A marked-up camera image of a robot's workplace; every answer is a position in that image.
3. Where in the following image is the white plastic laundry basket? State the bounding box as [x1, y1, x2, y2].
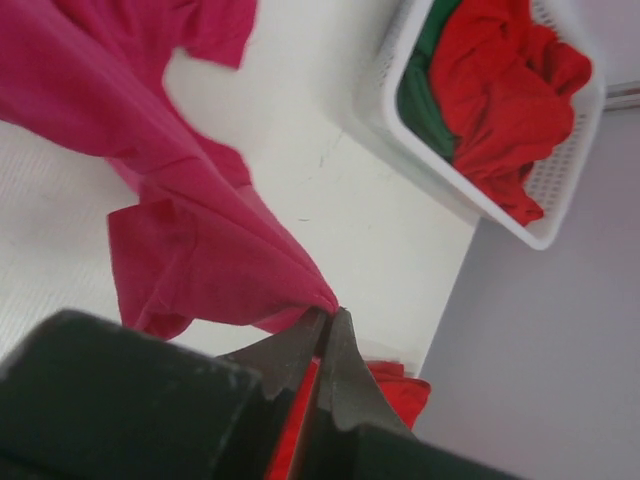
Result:
[355, 1, 605, 250]

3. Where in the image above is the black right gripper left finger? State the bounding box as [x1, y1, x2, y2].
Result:
[1, 310, 325, 479]

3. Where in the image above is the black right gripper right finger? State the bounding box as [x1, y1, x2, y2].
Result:
[295, 309, 513, 479]

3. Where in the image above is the pink t shirt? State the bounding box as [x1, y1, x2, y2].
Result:
[1, 1, 338, 339]

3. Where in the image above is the red crumpled t shirt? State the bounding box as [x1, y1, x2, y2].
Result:
[428, 1, 592, 226]

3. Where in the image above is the green t shirt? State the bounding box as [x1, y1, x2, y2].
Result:
[396, 0, 460, 164]

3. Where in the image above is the folded red t shirt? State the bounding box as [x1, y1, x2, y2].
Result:
[265, 361, 431, 480]

